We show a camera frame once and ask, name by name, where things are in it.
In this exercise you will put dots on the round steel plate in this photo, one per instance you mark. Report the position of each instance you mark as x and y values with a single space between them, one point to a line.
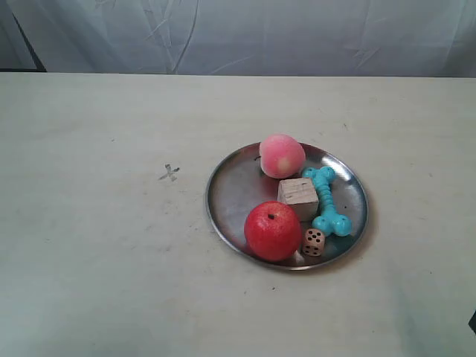
237 185

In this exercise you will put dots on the pink toy peach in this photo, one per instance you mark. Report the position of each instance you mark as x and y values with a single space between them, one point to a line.
281 156

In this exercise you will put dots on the red toy apple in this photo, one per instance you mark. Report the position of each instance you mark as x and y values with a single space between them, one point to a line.
272 231

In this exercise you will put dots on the wooden cube block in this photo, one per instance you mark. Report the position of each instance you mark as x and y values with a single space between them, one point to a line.
300 195

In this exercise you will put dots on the wooden die with dots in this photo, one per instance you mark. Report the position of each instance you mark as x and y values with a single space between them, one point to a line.
313 243

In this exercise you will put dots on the turquoise rubber bone toy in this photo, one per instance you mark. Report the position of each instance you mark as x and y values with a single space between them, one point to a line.
329 221

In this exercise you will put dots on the white backdrop curtain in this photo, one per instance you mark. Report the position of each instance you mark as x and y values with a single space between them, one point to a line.
289 38

